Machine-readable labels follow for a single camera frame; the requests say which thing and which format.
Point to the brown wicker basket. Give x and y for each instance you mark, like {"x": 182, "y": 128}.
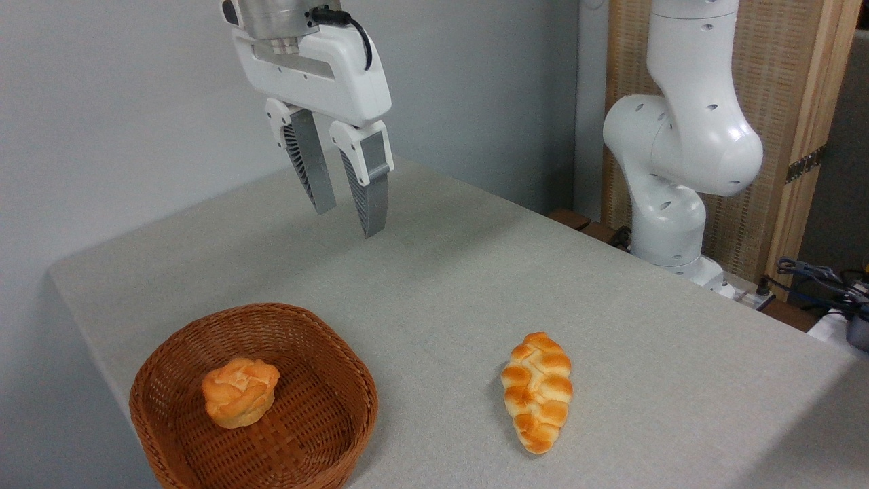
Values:
{"x": 312, "y": 435}

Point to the round bread bun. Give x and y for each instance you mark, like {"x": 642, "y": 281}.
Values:
{"x": 239, "y": 394}

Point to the woven wooden frame screen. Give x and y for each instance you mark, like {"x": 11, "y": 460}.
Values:
{"x": 774, "y": 68}

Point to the grey tablecloth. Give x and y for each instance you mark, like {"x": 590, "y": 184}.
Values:
{"x": 475, "y": 305}

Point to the metal screen hinge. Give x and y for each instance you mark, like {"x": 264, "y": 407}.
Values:
{"x": 806, "y": 164}

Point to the braided bread loaf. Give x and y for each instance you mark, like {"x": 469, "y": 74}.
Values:
{"x": 538, "y": 394}

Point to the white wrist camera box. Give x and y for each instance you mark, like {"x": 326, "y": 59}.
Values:
{"x": 229, "y": 12}

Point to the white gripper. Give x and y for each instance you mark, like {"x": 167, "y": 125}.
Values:
{"x": 319, "y": 75}

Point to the grey round container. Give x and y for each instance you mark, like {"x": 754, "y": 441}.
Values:
{"x": 859, "y": 331}

